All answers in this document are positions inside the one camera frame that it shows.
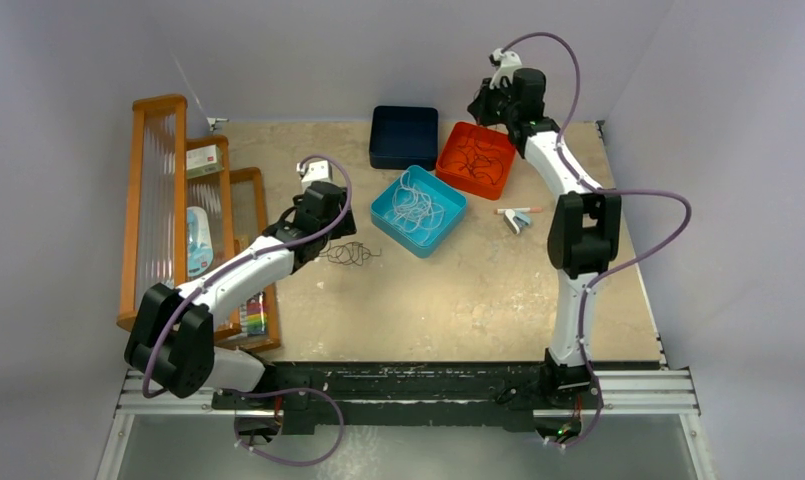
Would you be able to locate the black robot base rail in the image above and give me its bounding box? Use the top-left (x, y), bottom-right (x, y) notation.
top-left (214, 361), bottom-right (602, 440)

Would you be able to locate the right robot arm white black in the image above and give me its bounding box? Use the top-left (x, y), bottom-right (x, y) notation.
top-left (468, 67), bottom-right (621, 407)

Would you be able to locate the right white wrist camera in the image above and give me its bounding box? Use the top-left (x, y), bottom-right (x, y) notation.
top-left (489, 48), bottom-right (523, 90)

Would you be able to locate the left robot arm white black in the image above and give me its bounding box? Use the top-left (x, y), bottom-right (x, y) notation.
top-left (124, 181), bottom-right (357, 409)

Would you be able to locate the blue packaged item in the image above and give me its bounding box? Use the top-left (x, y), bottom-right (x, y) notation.
top-left (186, 206), bottom-right (214, 277)

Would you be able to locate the white red small box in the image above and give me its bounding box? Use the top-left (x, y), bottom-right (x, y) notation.
top-left (185, 145), bottom-right (223, 179)

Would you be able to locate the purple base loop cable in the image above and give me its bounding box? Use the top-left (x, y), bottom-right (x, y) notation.
top-left (232, 387), bottom-right (347, 468)

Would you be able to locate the white string cable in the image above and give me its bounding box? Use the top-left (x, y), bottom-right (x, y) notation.
top-left (383, 173), bottom-right (448, 233)

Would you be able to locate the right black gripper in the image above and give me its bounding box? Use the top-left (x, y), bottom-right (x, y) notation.
top-left (469, 78), bottom-right (520, 128)

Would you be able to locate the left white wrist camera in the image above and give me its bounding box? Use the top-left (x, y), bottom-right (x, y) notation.
top-left (297, 160), bottom-right (333, 192)

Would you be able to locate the orange square bin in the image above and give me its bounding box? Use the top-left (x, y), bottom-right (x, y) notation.
top-left (435, 122), bottom-right (516, 200)

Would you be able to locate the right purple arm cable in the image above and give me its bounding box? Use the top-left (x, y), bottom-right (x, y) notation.
top-left (501, 31), bottom-right (693, 372)

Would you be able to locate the light blue square bin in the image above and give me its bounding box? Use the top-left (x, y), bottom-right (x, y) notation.
top-left (370, 165), bottom-right (468, 259)

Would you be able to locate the wooden tiered shelf rack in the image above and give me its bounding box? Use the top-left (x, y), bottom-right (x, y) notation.
top-left (117, 94), bottom-right (268, 331)

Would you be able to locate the white orange-tipped marker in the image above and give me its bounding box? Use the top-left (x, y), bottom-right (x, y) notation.
top-left (494, 207), bottom-right (544, 215)

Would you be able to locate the dark navy square bin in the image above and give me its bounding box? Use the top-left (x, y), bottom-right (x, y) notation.
top-left (368, 105), bottom-right (439, 171)

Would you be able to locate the black speckled thin cable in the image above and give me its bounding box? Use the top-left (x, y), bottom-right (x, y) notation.
top-left (319, 241), bottom-right (383, 268)

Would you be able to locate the rainbow coloured marker pack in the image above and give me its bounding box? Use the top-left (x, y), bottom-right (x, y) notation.
top-left (240, 292), bottom-right (268, 337)

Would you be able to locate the white blue small clip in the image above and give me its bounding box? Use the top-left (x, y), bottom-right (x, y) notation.
top-left (503, 210), bottom-right (532, 235)

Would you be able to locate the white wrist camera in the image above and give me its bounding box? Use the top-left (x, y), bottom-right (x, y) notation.
top-left (489, 48), bottom-right (523, 90)
top-left (297, 160), bottom-right (333, 192)

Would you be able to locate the aluminium frame rail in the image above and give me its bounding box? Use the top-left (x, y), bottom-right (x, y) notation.
top-left (115, 370), bottom-right (701, 415)

